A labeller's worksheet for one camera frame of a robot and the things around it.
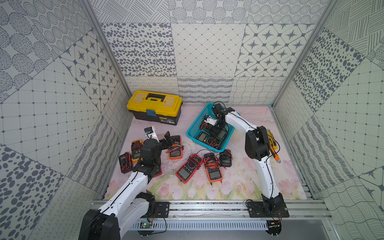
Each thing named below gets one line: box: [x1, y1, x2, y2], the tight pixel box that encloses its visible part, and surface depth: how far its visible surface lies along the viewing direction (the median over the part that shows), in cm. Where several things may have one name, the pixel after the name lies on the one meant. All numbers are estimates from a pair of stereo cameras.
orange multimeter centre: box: [203, 152, 224, 183], surface depth 85 cm
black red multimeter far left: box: [118, 152, 134, 174], surface depth 90 cm
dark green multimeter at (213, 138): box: [204, 123, 229, 148], surface depth 100 cm
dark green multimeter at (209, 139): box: [196, 131, 223, 149], surface depth 99 cm
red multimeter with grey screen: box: [175, 153, 204, 184], surface depth 85 cm
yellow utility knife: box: [267, 129, 278, 150], surface depth 100 cm
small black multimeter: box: [219, 149, 233, 168], surface depth 90 cm
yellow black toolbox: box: [126, 90, 183, 126], surface depth 102 cm
